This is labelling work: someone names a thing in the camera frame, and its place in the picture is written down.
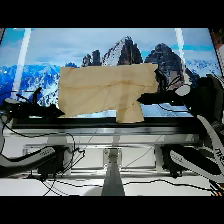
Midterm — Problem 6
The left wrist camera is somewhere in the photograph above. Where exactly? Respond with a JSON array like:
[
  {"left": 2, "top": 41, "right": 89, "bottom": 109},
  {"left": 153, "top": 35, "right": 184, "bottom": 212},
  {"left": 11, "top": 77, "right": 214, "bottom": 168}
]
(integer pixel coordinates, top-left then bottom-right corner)
[{"left": 31, "top": 86, "right": 44, "bottom": 106}]

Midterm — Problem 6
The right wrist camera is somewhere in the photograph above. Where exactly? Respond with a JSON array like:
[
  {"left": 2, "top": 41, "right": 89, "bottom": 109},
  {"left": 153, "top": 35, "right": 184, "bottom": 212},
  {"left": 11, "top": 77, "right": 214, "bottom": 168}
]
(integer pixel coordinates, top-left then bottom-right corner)
[{"left": 153, "top": 68, "right": 168, "bottom": 94}]

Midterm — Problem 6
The silver frame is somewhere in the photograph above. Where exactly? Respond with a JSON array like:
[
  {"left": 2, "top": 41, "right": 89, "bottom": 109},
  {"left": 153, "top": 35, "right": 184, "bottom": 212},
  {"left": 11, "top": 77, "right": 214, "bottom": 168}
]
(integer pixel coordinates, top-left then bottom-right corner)
[{"left": 0, "top": 125, "right": 224, "bottom": 197}]

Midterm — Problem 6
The beige garment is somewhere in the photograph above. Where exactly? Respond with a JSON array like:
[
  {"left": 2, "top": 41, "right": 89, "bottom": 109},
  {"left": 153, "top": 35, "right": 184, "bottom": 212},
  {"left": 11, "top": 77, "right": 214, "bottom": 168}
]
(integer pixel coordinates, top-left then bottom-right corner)
[{"left": 58, "top": 62, "right": 160, "bottom": 124}]

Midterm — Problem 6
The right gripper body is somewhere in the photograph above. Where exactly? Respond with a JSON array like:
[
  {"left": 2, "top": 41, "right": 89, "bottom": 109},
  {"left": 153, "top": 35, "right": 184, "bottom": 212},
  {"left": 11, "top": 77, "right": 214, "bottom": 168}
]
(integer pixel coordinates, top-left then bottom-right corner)
[{"left": 136, "top": 91, "right": 178, "bottom": 106}]

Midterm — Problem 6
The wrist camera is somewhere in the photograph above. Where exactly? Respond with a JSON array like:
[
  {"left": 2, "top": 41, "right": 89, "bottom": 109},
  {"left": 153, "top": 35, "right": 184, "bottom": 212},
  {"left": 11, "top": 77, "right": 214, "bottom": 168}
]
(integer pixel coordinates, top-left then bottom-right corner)
[
  {"left": 31, "top": 86, "right": 44, "bottom": 106},
  {"left": 153, "top": 68, "right": 168, "bottom": 94}
]

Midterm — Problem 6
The black cable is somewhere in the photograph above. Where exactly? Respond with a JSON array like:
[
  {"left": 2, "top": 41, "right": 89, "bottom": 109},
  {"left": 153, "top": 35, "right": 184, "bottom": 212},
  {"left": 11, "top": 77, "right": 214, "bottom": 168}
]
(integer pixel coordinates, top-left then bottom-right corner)
[
  {"left": 0, "top": 114, "right": 78, "bottom": 158},
  {"left": 121, "top": 178, "right": 215, "bottom": 192}
]

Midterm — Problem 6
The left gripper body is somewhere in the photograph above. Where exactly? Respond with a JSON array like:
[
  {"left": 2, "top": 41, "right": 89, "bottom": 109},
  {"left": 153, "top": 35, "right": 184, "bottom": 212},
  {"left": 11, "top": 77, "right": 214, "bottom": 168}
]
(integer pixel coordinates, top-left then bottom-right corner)
[{"left": 30, "top": 103, "right": 66, "bottom": 119}]

